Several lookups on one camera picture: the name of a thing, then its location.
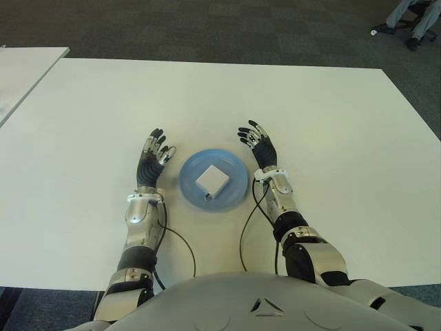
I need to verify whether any person on office chair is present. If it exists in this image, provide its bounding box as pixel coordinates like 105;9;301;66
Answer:
375;0;441;44

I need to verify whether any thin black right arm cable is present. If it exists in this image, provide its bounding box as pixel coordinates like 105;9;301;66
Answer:
239;181;268;273
253;177;279;276

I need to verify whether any seated person in grey trousers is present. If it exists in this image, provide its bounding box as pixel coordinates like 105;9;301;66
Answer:
385;0;440;52

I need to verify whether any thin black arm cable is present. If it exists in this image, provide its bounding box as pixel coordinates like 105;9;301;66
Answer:
158;201;197;279
253;177;279;276
239;181;268;273

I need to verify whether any blue plate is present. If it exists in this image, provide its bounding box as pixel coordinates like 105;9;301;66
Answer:
178;148;249;212

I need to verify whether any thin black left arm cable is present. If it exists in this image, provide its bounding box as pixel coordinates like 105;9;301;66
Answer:
158;201;197;279

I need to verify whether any white side table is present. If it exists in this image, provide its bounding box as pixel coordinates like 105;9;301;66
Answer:
0;46;71;127

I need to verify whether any grey robot torso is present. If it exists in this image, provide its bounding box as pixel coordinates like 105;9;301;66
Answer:
72;271;407;331

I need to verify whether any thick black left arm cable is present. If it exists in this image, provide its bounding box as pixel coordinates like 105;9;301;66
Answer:
153;268;167;290

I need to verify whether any white charger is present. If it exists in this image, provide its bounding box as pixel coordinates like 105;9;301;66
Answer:
194;164;230;201

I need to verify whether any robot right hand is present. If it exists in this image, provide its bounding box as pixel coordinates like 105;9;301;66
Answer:
236;119;280;171

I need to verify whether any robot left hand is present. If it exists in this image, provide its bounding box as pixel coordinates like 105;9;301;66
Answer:
135;128;178;189

